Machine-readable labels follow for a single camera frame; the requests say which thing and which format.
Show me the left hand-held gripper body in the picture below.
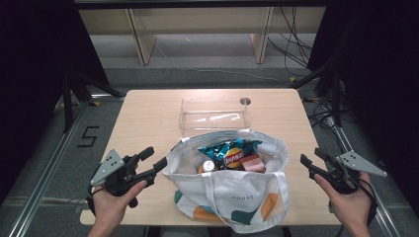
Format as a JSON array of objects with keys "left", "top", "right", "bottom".
[{"left": 89, "top": 148, "right": 141, "bottom": 209}]

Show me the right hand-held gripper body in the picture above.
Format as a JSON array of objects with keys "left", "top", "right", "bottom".
[{"left": 327, "top": 150, "right": 389, "bottom": 196}]

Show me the brown carton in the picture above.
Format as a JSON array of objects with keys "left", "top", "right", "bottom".
[{"left": 239, "top": 152, "right": 267, "bottom": 174}]

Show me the blue chip bag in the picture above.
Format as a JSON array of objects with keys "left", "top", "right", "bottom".
[{"left": 198, "top": 137, "right": 263, "bottom": 171}]

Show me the white patterned tote bag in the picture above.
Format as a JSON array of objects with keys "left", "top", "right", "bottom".
[{"left": 162, "top": 129, "right": 292, "bottom": 234}]

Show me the clear plastic tray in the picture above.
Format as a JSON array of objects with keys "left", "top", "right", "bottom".
[{"left": 178, "top": 96, "right": 252, "bottom": 138}]

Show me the person's left hand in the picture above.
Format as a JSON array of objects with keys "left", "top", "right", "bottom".
[{"left": 92, "top": 180, "right": 148, "bottom": 229}]

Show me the person's right hand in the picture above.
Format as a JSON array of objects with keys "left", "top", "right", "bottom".
[{"left": 313, "top": 171, "right": 374, "bottom": 229}]

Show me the orange juice bottle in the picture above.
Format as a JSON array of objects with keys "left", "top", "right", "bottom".
[{"left": 198, "top": 160, "right": 220, "bottom": 175}]

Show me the black metal stand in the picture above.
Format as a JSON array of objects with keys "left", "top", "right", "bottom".
[
  {"left": 61, "top": 67, "right": 124, "bottom": 133},
  {"left": 291, "top": 61, "right": 344, "bottom": 128}
]

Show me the black curtain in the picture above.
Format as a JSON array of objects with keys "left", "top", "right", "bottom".
[
  {"left": 0, "top": 0, "right": 111, "bottom": 205},
  {"left": 307, "top": 0, "right": 419, "bottom": 219}
]

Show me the light wooden desk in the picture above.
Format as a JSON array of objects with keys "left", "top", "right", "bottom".
[{"left": 73, "top": 0, "right": 328, "bottom": 66}]

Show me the aluminium floor rail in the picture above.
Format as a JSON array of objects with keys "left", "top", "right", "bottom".
[
  {"left": 328, "top": 123, "right": 402, "bottom": 237},
  {"left": 7, "top": 94, "right": 126, "bottom": 237}
]

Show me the tangle of black cables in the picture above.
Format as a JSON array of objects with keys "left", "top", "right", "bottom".
[{"left": 300, "top": 95, "right": 338, "bottom": 130}]

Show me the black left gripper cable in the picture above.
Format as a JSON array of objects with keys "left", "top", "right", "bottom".
[{"left": 85, "top": 185, "right": 101, "bottom": 216}]

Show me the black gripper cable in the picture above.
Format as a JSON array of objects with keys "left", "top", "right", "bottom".
[
  {"left": 85, "top": 185, "right": 101, "bottom": 216},
  {"left": 358, "top": 177, "right": 380, "bottom": 229}
]

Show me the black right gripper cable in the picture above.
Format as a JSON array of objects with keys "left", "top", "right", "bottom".
[{"left": 358, "top": 177, "right": 380, "bottom": 229}]

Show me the thin white floor cable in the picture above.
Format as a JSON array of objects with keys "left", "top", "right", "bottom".
[{"left": 153, "top": 41, "right": 294, "bottom": 85}]

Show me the bundle of black floor cables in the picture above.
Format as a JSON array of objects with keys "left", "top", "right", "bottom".
[{"left": 266, "top": 6, "right": 314, "bottom": 77}]

